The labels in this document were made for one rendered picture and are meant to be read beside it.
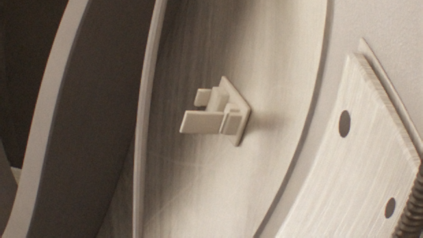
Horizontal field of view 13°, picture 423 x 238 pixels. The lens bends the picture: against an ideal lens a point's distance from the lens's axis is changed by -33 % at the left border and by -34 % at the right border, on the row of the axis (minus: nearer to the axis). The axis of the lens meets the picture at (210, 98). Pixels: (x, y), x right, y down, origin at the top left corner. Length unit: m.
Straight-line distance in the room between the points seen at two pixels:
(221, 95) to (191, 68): 0.03
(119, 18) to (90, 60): 0.02
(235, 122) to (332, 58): 0.07
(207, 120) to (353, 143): 0.11
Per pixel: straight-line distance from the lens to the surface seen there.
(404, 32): 0.83
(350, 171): 0.85
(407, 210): 0.77
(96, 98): 1.00
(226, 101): 0.95
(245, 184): 0.94
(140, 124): 0.95
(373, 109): 0.84
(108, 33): 0.98
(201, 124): 0.94
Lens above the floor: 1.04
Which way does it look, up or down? 5 degrees down
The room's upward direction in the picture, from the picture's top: 5 degrees clockwise
